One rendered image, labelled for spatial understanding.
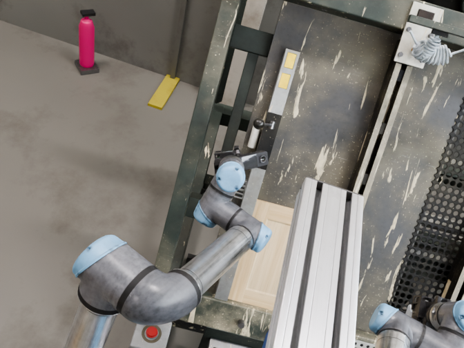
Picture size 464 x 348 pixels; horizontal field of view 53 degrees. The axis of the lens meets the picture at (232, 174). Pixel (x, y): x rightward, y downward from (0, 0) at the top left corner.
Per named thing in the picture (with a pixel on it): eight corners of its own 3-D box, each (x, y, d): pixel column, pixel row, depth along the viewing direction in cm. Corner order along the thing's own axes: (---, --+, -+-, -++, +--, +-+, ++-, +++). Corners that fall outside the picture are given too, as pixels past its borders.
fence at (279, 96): (215, 293, 182) (214, 297, 178) (284, 48, 163) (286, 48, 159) (227, 296, 183) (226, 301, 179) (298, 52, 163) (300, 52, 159)
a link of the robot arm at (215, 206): (218, 238, 127) (239, 204, 125) (186, 215, 130) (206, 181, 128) (228, 234, 134) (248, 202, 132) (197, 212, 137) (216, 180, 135)
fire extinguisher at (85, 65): (104, 65, 410) (106, 10, 372) (93, 79, 394) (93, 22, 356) (81, 58, 410) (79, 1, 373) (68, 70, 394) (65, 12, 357)
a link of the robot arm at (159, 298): (173, 324, 87) (280, 221, 127) (129, 287, 90) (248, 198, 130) (155, 360, 92) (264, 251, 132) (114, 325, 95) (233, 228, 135)
